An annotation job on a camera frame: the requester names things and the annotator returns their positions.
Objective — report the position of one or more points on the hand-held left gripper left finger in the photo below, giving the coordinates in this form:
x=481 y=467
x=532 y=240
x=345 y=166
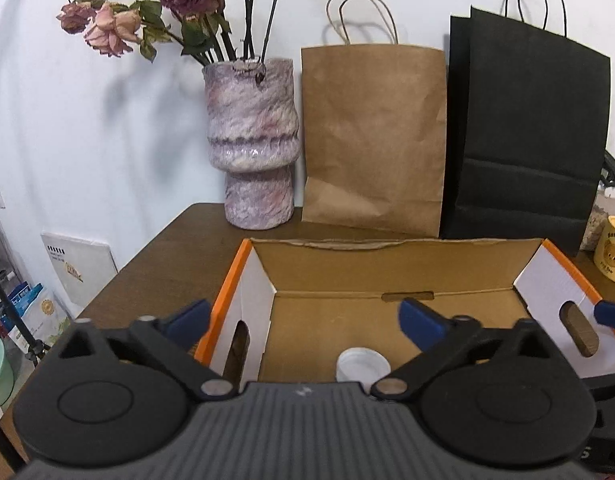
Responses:
x=187 y=322

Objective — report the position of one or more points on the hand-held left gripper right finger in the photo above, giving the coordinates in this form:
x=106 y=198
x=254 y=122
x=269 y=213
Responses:
x=420 y=322

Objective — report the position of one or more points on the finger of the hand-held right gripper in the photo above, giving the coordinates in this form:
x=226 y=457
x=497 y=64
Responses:
x=612 y=315

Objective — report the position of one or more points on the orange cardboard box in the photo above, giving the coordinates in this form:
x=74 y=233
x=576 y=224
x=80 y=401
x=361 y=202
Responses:
x=337 y=320

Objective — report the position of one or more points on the yellow bear mug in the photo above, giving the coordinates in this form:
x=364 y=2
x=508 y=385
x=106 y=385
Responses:
x=612 y=255

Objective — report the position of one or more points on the clear container with black lid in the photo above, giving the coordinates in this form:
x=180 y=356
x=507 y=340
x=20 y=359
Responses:
x=605 y=205

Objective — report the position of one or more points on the white flat box on floor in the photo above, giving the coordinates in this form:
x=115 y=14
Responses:
x=82 y=265

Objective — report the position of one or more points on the white packet with gold seal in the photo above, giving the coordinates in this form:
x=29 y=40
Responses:
x=47 y=315

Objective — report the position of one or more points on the blue and white packet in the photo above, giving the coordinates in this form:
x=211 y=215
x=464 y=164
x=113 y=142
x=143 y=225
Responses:
x=20 y=305

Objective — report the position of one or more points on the brown paper bag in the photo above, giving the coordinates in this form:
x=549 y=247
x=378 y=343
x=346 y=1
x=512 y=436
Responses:
x=372 y=135

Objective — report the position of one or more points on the black paper bag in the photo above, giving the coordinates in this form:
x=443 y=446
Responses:
x=527 y=135

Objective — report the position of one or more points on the mottled purple ceramic vase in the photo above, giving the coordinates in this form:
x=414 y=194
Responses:
x=252 y=125

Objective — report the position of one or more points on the dried pink rose bouquet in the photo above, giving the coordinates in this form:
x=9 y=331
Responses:
x=112 y=25

